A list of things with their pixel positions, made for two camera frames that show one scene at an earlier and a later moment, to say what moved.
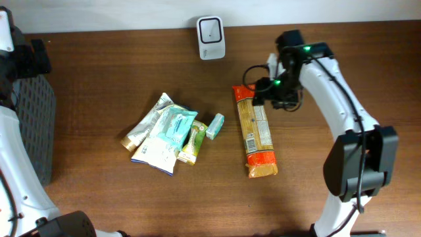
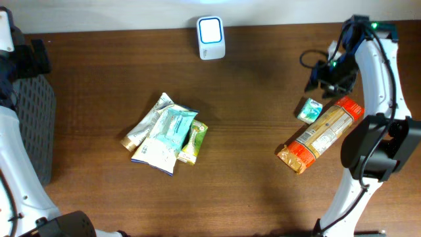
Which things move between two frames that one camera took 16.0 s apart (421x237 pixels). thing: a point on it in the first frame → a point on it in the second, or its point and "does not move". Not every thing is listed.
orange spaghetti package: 262,160 → 301,153
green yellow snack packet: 191,151 does not move
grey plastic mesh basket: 36,105 does not move
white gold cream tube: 142,130 does not move
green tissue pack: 214,126 → 310,111
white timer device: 211,37 does not move
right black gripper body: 279,92 → 337,76
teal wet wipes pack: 175,127 does not move
